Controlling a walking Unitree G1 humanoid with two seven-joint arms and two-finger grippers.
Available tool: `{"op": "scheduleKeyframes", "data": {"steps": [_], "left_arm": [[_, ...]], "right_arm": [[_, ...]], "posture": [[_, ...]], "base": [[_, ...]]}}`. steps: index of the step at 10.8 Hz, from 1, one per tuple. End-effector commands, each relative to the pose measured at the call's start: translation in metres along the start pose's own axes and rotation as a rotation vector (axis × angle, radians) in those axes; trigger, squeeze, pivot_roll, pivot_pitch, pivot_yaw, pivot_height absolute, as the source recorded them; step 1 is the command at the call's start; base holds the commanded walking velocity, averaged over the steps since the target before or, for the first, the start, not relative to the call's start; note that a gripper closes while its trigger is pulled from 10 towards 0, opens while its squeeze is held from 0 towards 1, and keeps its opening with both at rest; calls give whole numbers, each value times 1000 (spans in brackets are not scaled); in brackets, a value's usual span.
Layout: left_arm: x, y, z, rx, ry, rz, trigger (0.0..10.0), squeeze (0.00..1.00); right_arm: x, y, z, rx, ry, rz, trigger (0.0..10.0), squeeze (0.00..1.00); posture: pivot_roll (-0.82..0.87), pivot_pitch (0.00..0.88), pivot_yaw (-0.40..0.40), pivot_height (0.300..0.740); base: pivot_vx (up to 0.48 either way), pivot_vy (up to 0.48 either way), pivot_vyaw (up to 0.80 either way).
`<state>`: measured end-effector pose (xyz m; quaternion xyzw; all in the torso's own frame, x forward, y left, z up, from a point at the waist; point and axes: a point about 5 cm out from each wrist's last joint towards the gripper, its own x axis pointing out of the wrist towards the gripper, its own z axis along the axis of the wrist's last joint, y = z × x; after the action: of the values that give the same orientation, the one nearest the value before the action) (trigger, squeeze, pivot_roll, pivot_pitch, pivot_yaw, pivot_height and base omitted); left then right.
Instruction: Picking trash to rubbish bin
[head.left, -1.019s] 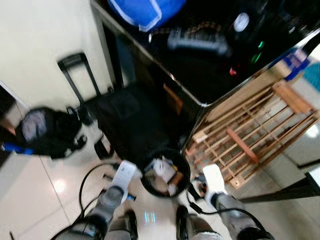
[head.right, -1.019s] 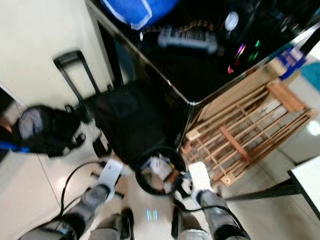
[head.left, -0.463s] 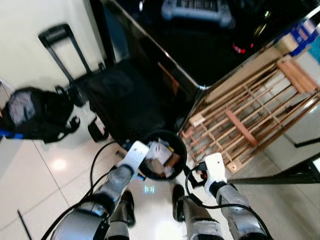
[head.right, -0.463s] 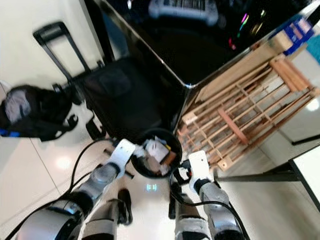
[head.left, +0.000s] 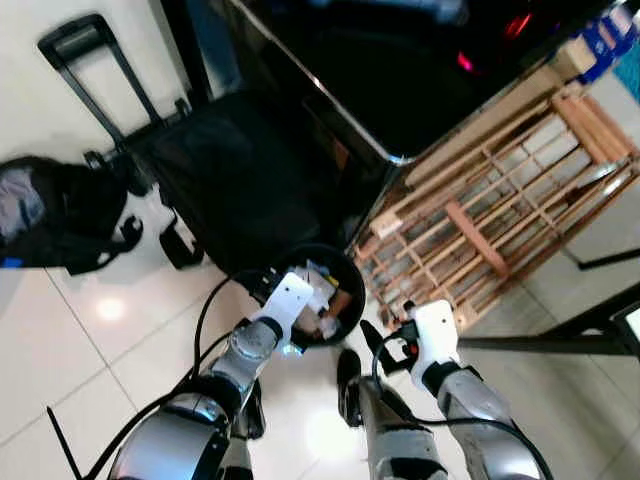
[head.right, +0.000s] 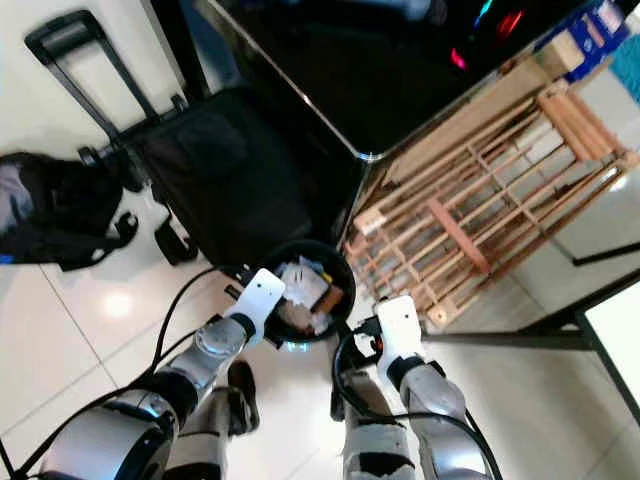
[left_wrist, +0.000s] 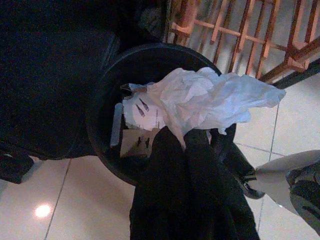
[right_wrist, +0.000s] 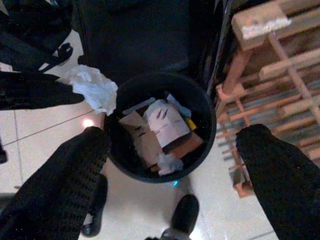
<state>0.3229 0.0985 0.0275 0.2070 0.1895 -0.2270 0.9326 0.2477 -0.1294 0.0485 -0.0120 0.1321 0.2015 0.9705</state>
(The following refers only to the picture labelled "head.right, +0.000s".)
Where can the wooden slatted rack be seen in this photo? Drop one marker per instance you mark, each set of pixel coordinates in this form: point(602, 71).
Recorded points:
point(470, 215)

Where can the brown wrapper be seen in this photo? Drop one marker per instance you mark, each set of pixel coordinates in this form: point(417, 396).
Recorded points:
point(330, 298)

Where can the black round rubbish bin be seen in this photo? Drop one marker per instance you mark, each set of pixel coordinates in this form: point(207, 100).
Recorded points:
point(341, 270)

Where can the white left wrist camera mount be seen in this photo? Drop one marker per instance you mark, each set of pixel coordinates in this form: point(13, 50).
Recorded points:
point(263, 295)

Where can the white crumpled paper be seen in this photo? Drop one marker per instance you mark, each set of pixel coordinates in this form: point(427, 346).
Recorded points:
point(302, 278)

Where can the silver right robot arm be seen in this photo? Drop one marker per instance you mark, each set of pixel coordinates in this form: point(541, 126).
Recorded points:
point(445, 410)

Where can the blue printed box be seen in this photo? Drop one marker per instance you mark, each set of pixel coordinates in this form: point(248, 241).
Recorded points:
point(595, 35)

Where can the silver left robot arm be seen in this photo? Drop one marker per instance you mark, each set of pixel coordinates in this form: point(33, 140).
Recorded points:
point(110, 440)

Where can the black glossy cabinet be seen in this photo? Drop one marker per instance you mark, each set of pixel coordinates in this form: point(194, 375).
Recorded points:
point(390, 60)

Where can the robot right leg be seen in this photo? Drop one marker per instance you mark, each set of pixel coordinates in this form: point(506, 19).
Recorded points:
point(370, 450)

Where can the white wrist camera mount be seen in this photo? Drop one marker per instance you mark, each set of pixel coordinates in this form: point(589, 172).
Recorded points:
point(263, 295)
point(398, 325)

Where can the black backpack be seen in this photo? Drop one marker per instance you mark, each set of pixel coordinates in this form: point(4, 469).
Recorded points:
point(60, 210)

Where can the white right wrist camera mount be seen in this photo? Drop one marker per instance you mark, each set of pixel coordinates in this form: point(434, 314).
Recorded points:
point(398, 325)

